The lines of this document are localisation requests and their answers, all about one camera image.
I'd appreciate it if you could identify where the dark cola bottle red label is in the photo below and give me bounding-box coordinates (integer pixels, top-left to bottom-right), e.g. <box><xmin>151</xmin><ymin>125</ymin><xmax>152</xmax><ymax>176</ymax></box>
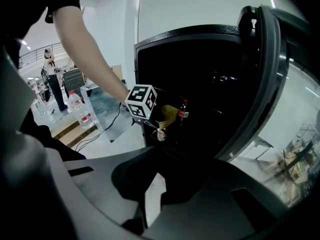
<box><xmin>177</xmin><ymin>99</ymin><xmax>190</xmax><ymax>128</ymax></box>

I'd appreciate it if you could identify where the black cable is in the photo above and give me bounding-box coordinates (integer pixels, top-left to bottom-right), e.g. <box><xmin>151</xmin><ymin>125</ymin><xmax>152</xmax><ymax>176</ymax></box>
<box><xmin>74</xmin><ymin>103</ymin><xmax>123</xmax><ymax>152</ymax></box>

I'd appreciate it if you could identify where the person's left forearm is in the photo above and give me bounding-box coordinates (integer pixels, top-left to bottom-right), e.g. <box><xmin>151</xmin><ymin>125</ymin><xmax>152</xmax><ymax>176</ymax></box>
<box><xmin>51</xmin><ymin>5</ymin><xmax>130</xmax><ymax>105</ymax></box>

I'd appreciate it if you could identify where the clear plastic water bottle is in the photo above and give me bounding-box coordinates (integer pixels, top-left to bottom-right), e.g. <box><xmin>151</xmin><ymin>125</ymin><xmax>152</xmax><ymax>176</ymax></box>
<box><xmin>67</xmin><ymin>89</ymin><xmax>99</xmax><ymax>130</ymax></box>

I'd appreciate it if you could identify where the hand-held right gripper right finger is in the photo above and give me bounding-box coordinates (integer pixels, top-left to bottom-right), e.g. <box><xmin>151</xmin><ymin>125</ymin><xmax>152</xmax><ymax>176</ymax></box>
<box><xmin>158</xmin><ymin>147</ymin><xmax>214</xmax><ymax>206</ymax></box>

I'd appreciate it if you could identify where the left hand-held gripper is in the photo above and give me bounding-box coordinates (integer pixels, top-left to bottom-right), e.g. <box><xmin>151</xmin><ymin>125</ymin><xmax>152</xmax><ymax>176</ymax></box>
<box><xmin>124</xmin><ymin>84</ymin><xmax>166</xmax><ymax>130</ymax></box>

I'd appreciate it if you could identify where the grey floor mat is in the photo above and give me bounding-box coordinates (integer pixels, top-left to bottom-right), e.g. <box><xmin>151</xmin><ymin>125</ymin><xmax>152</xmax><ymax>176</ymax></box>
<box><xmin>79</xmin><ymin>84</ymin><xmax>144</xmax><ymax>143</ymax></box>

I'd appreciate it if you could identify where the wooden platform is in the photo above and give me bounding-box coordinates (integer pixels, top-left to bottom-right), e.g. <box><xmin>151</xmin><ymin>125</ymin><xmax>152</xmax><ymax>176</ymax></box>
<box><xmin>50</xmin><ymin>120</ymin><xmax>106</xmax><ymax>149</ymax></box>

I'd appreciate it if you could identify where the black fridge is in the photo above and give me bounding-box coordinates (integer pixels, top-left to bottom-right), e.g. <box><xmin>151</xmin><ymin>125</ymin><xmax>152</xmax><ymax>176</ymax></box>
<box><xmin>133</xmin><ymin>23</ymin><xmax>257</xmax><ymax>161</ymax></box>

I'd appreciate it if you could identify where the yellow container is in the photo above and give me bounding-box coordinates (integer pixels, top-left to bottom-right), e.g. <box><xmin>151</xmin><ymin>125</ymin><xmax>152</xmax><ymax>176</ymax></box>
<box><xmin>155</xmin><ymin>104</ymin><xmax>179</xmax><ymax>131</ymax></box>

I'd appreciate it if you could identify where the black glass fridge door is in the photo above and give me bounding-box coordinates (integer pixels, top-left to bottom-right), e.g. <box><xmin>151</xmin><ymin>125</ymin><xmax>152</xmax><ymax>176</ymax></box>
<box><xmin>214</xmin><ymin>4</ymin><xmax>320</xmax><ymax>209</ymax></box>

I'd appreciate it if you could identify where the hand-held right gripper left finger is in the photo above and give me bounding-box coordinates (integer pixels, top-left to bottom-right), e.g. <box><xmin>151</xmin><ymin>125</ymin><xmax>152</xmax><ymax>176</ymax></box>
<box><xmin>110</xmin><ymin>147</ymin><xmax>162</xmax><ymax>236</ymax></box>

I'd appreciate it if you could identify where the metal railing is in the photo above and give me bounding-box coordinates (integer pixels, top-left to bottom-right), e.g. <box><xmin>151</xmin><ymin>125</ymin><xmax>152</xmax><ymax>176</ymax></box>
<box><xmin>19</xmin><ymin>42</ymin><xmax>63</xmax><ymax>68</ymax></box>

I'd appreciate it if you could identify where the small sauce jar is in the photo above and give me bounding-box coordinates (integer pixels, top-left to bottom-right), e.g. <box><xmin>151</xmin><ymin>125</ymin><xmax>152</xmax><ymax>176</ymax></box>
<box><xmin>156</xmin><ymin>127</ymin><xmax>168</xmax><ymax>143</ymax></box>

